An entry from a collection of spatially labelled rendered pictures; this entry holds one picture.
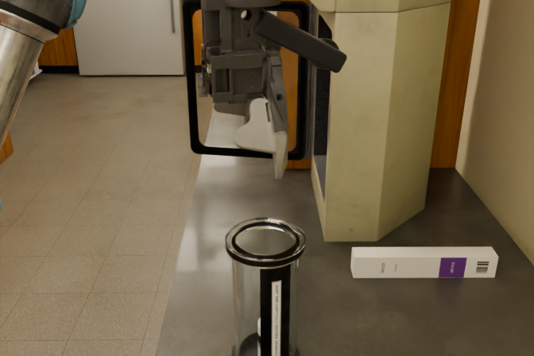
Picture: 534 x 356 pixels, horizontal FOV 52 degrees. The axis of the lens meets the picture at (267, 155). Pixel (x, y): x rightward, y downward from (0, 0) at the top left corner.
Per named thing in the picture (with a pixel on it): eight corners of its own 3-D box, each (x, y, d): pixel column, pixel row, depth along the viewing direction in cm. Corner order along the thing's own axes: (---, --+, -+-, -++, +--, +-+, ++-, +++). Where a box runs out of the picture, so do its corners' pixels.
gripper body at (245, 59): (202, 90, 67) (197, -11, 62) (269, 85, 69) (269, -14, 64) (214, 110, 60) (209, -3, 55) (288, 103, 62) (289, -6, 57)
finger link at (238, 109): (209, 119, 75) (214, 76, 67) (251, 116, 76) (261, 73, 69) (213, 138, 73) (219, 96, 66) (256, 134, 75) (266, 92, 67)
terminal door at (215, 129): (304, 160, 140) (309, 1, 125) (191, 153, 145) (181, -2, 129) (305, 160, 141) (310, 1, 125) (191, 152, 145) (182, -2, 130)
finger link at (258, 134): (237, 184, 60) (226, 106, 62) (288, 178, 62) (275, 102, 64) (242, 179, 57) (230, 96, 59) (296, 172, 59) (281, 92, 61)
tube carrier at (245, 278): (311, 378, 78) (317, 252, 70) (238, 394, 75) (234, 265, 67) (288, 329, 88) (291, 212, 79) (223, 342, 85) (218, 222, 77)
